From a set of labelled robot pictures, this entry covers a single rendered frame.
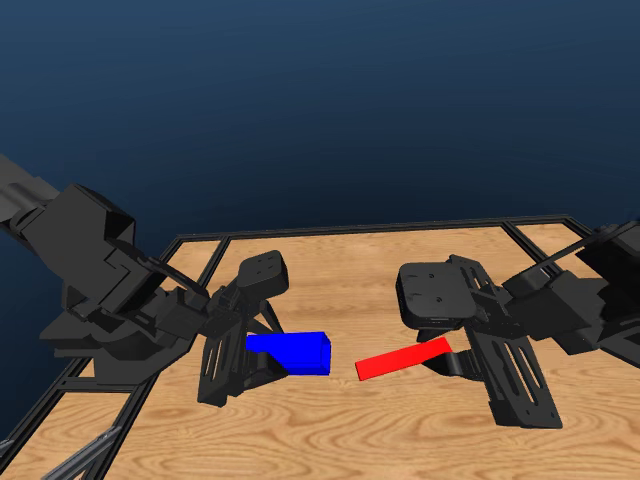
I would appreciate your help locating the grey aluminium strut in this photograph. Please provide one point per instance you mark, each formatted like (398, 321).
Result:
(5, 445)
(85, 452)

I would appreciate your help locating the black table frame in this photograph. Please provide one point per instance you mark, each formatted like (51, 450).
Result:
(350, 230)

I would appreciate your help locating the blue hollow socket block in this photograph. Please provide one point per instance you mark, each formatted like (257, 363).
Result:
(300, 352)

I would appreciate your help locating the thin red peg bar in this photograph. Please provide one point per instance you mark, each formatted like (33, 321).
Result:
(395, 360)

